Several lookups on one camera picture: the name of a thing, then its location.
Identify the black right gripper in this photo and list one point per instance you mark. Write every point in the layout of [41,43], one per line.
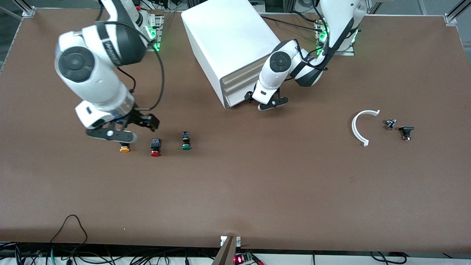
[138,117]

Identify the green push button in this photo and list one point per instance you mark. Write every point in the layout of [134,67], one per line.
[186,141]

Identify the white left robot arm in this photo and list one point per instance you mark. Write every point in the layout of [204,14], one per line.
[270,82]

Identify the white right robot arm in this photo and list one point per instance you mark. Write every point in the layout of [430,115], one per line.
[95,84]

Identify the yellow push button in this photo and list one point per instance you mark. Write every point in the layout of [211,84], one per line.
[124,149]

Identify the red push button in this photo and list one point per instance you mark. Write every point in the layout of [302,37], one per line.
[155,145]

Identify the small chrome valve fitting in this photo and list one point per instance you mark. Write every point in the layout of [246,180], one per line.
[390,124]

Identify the aluminium profile bar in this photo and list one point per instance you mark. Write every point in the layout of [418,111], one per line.
[226,254]

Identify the circuit board with red light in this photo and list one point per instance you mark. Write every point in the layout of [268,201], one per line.
[239,260]

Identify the white semicircular plastic bracket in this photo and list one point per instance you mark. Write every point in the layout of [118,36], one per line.
[354,128]

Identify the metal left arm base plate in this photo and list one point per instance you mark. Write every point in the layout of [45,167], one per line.
[347,53]

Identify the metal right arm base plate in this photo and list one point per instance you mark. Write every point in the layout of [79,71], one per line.
[160,22]

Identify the black flat-head switch part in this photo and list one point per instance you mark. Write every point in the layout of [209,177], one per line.
[406,129]

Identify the small white mounting bracket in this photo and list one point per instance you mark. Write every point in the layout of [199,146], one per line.
[223,241]

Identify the aluminium frame corner post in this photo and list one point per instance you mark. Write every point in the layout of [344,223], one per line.
[450,17]
[27,13]

